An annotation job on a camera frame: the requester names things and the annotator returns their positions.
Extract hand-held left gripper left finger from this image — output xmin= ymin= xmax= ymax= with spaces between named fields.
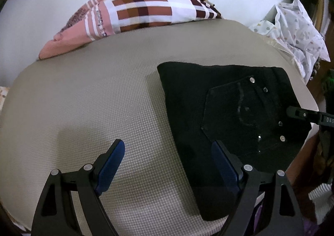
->
xmin=31 ymin=139 xmax=126 ymax=236

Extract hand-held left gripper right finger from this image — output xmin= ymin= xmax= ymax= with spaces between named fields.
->
xmin=211 ymin=140 xmax=305 ymax=236

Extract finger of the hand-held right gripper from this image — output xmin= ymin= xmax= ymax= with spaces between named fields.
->
xmin=286 ymin=106 xmax=321 ymax=124

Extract black pants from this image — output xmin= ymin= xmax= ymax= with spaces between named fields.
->
xmin=157 ymin=61 xmax=313 ymax=222

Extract green fuzzy object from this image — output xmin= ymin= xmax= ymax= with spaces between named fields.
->
xmin=322 ymin=69 xmax=334 ymax=101

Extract beige textured mattress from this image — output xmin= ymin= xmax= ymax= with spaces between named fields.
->
xmin=0 ymin=19 xmax=319 ymax=234

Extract white ribbed cloth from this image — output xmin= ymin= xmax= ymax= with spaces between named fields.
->
xmin=308 ymin=183 xmax=334 ymax=226

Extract white dotted cloth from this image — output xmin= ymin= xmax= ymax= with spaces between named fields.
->
xmin=248 ymin=0 xmax=330 ymax=85

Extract purple cloth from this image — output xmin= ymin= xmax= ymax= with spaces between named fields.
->
xmin=252 ymin=194 xmax=322 ymax=236

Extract floral bed sheet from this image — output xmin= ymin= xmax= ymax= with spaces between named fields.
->
xmin=0 ymin=86 xmax=11 ymax=114

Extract checked pillow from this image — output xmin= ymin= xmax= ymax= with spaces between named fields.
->
xmin=38 ymin=0 xmax=222 ymax=60

